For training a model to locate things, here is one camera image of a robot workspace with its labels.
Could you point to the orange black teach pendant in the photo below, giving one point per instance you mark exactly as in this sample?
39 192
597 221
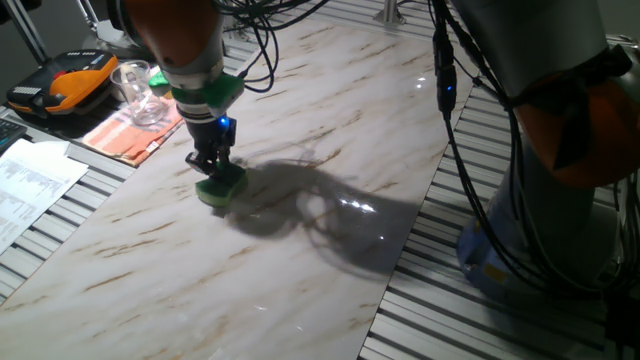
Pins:
75 82

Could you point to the aluminium frame beam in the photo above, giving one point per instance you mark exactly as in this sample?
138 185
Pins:
27 32
390 12

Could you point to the black keyboard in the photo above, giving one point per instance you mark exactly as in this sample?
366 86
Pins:
10 134

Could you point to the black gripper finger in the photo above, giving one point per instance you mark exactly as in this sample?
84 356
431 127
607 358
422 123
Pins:
224 155
199 162

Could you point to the green sponge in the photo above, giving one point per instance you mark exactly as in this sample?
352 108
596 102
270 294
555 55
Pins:
225 187

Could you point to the blank white paper sheet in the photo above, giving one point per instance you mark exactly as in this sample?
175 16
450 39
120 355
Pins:
57 147

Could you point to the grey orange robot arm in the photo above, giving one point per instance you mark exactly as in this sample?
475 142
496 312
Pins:
545 40

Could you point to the thin silver tripod leg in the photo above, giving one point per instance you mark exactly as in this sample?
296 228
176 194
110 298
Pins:
86 15

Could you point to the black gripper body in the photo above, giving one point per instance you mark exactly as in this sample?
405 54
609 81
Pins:
210 137

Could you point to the printed white paper sheet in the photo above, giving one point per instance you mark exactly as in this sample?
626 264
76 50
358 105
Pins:
30 190

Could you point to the clear glass beaker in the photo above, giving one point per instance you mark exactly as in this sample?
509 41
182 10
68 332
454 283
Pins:
140 100

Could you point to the orange striped cloth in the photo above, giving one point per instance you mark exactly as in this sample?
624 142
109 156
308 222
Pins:
125 137

